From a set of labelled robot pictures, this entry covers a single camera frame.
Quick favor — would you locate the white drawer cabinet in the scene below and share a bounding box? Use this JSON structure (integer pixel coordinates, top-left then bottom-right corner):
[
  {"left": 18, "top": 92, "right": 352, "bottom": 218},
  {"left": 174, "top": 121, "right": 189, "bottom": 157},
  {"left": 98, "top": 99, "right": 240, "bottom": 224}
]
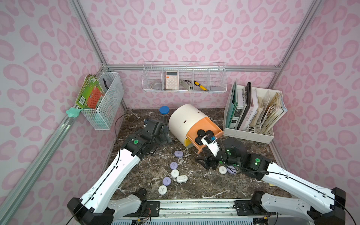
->
[{"left": 168, "top": 104, "right": 207, "bottom": 148}]

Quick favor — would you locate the black earphone case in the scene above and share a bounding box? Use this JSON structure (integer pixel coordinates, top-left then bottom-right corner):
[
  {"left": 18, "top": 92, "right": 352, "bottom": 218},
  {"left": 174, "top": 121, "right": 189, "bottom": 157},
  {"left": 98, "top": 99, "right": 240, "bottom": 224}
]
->
[
  {"left": 138, "top": 188, "right": 147, "bottom": 197},
  {"left": 197, "top": 129, "right": 206, "bottom": 137},
  {"left": 205, "top": 130, "right": 214, "bottom": 137},
  {"left": 195, "top": 136, "right": 203, "bottom": 146}
]

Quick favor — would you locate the orange top drawer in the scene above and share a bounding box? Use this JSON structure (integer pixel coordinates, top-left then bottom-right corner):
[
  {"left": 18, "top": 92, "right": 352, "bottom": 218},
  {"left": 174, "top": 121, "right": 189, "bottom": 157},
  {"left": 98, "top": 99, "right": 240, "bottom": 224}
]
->
[{"left": 186, "top": 117, "right": 224, "bottom": 155}]

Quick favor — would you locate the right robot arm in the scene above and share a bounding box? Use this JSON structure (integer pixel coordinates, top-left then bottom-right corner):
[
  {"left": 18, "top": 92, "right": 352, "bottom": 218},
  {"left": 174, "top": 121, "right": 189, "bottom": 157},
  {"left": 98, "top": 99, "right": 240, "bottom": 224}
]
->
[{"left": 195, "top": 136, "right": 346, "bottom": 225}]

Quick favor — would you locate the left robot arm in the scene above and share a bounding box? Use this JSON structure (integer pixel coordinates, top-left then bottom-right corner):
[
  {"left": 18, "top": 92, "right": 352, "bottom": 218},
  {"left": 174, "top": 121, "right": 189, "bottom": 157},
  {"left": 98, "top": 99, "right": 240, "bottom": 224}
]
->
[{"left": 67, "top": 119, "right": 171, "bottom": 225}]

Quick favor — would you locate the purple earphone case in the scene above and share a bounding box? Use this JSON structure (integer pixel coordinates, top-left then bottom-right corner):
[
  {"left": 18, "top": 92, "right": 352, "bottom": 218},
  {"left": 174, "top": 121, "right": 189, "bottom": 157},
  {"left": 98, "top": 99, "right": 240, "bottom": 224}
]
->
[
  {"left": 162, "top": 177, "right": 171, "bottom": 186},
  {"left": 170, "top": 162, "right": 178, "bottom": 170},
  {"left": 226, "top": 166, "right": 237, "bottom": 174},
  {"left": 174, "top": 151, "right": 184, "bottom": 158}
]

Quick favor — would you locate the white earphone case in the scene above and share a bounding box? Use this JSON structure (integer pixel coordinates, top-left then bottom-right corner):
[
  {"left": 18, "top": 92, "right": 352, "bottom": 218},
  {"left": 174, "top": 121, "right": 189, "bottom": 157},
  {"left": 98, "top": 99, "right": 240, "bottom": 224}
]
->
[
  {"left": 158, "top": 185, "right": 168, "bottom": 196},
  {"left": 171, "top": 169, "right": 180, "bottom": 179},
  {"left": 176, "top": 175, "right": 188, "bottom": 183},
  {"left": 218, "top": 166, "right": 227, "bottom": 175}
]

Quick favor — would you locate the white file organizer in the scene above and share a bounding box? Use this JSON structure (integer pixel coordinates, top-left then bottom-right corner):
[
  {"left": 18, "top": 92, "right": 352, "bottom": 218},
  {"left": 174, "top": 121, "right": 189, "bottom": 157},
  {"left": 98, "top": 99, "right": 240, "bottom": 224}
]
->
[{"left": 223, "top": 82, "right": 283, "bottom": 144}]

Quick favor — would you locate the clear tape roll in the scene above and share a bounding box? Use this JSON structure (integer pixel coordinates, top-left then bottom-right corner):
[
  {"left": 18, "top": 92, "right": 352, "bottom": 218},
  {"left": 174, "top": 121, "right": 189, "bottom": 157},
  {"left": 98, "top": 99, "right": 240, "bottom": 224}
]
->
[{"left": 151, "top": 81, "right": 162, "bottom": 90}]

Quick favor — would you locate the pink white calculator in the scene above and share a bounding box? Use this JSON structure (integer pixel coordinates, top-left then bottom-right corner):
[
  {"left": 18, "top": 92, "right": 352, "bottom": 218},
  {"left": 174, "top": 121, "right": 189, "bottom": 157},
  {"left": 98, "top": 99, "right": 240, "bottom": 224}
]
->
[{"left": 165, "top": 71, "right": 179, "bottom": 90}]

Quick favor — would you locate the grey stapler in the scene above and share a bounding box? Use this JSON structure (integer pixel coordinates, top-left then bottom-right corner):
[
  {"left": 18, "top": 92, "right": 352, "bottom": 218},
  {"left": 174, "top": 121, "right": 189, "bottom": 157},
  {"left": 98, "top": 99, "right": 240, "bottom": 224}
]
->
[{"left": 180, "top": 79, "right": 194, "bottom": 91}]

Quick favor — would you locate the green red booklet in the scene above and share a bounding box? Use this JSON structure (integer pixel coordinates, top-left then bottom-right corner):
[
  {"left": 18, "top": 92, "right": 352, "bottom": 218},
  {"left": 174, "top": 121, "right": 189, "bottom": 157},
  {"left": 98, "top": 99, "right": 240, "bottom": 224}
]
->
[{"left": 76, "top": 75, "right": 106, "bottom": 109}]

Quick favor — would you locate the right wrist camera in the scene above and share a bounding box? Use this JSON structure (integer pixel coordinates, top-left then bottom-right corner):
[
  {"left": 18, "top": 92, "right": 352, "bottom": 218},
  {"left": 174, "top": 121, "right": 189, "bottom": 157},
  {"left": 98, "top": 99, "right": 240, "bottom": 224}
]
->
[{"left": 202, "top": 136, "right": 221, "bottom": 157}]

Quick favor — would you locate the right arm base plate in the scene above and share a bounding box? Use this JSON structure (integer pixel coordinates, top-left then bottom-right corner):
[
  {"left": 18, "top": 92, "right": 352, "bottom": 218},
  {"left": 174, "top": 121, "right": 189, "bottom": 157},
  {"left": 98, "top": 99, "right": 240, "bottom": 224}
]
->
[{"left": 233, "top": 200, "right": 276, "bottom": 216}]

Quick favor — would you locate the white mesh wall basket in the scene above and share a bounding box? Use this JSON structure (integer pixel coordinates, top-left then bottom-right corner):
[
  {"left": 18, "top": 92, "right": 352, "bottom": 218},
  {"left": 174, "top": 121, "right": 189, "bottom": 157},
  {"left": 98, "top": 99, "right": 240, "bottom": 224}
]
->
[{"left": 82, "top": 72, "right": 124, "bottom": 130}]

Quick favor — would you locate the white wire wall shelf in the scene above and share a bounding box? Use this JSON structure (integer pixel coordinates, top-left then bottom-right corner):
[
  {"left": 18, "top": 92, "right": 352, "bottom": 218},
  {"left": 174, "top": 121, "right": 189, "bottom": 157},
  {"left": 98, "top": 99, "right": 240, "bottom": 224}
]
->
[{"left": 142, "top": 61, "right": 228, "bottom": 93}]

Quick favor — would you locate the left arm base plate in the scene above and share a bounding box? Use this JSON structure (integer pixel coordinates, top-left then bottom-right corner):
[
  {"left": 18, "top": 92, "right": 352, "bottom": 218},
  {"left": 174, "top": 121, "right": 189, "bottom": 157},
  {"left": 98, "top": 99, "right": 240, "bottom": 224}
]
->
[{"left": 132, "top": 201, "right": 160, "bottom": 217}]

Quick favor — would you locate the mint green wall hook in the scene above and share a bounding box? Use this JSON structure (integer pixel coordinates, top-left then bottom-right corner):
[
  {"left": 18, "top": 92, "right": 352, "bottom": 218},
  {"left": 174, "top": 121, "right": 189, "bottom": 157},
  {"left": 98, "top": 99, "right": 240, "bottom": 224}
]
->
[{"left": 66, "top": 107, "right": 82, "bottom": 118}]

